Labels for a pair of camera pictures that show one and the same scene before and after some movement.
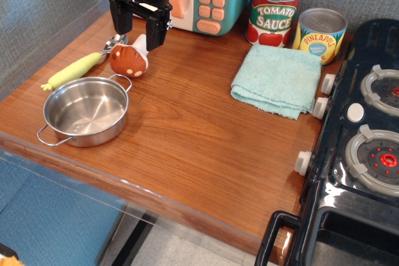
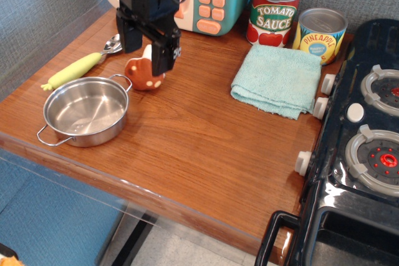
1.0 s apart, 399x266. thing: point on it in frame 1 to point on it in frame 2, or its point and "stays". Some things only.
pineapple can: x=321 y=31 stays
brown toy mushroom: x=131 y=60 to x=139 y=71
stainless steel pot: x=85 y=111 stays
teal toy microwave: x=217 y=1 stays
